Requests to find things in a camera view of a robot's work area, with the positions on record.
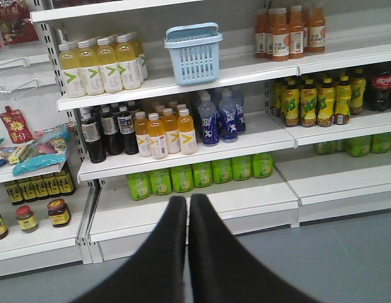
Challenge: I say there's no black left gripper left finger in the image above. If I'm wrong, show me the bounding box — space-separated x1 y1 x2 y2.
73 196 187 302

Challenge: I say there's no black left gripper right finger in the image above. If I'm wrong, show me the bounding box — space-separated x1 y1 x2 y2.
188 194 316 302

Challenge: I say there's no light blue plastic basket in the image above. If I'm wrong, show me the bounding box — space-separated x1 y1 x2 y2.
164 22 223 86

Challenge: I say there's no green tea bottle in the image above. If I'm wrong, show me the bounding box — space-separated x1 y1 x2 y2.
126 172 152 201
252 152 274 178
171 165 194 193
149 169 172 196
231 155 252 181
211 158 232 184
192 162 213 188

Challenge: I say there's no red lid sauce jar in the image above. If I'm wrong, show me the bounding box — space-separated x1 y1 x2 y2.
47 198 71 228

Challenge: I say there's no orange vitamin drink bottle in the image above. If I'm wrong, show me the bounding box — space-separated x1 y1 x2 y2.
177 108 197 155
162 108 181 154
135 111 152 157
147 113 168 160

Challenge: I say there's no blue sports drink bottle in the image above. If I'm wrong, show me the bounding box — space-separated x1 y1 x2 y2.
219 88 238 143
231 85 246 134
198 94 219 146

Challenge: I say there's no red lid pickle jar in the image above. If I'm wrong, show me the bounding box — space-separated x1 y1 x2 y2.
16 205 39 233

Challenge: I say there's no dark tea bottle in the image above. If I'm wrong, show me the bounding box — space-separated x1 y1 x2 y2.
100 106 123 155
117 105 138 155
81 107 106 163

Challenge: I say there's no light blue snack bag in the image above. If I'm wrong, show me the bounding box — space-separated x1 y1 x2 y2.
13 123 74 176

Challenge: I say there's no white store shelving unit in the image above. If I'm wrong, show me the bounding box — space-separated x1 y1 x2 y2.
0 1 391 277

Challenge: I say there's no yellow lemon tea bottle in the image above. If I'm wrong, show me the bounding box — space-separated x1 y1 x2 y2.
300 78 318 127
283 79 300 127
334 75 352 125
317 77 335 127
349 68 366 115

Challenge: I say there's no red sauce pouch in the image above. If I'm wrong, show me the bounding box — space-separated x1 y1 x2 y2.
0 106 33 144

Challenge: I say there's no pale yellow drink bottle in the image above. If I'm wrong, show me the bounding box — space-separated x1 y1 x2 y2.
97 38 123 93
116 35 141 90
59 44 87 98
78 40 105 96

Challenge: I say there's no black cola bottle red label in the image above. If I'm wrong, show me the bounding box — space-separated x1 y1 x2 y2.
368 67 391 112

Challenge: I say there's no orange C100 juice bottle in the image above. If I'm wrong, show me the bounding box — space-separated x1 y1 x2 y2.
289 5 304 59
308 3 326 52
255 8 268 58
272 8 290 62

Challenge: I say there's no red snack bag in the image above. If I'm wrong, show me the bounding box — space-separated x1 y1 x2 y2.
0 0 39 45

